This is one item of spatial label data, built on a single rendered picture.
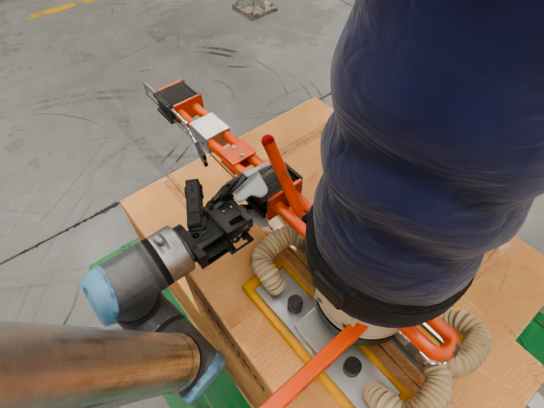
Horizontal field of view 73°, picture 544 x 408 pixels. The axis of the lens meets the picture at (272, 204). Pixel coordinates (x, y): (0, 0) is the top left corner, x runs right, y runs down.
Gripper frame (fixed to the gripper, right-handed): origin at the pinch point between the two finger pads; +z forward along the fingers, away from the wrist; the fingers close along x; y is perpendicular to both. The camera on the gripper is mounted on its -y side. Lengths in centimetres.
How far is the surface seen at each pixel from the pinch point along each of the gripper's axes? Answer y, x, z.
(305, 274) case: 15.3, -12.8, -2.3
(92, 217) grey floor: -113, -107, -31
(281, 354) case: 24.3, -12.7, -16.2
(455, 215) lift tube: 33.6, 31.4, -7.1
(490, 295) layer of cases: 44, -53, 53
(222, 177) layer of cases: -49, -53, 16
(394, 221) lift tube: 30.2, 28.9, -9.4
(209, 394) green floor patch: -1, -107, -30
